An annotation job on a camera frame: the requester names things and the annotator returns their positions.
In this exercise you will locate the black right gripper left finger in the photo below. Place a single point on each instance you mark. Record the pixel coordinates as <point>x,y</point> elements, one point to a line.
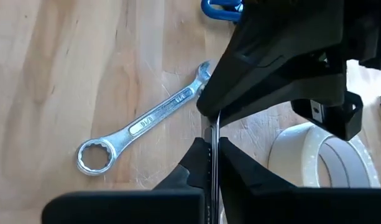
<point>196,174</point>

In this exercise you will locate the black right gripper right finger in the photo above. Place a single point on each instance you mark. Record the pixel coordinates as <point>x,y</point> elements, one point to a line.
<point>240,168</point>

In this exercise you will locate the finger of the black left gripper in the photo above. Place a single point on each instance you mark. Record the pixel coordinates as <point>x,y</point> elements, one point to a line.
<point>302,90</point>
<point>271,46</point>

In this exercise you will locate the white tape roll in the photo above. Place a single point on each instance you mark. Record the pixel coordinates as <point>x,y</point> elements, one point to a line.
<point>289,155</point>

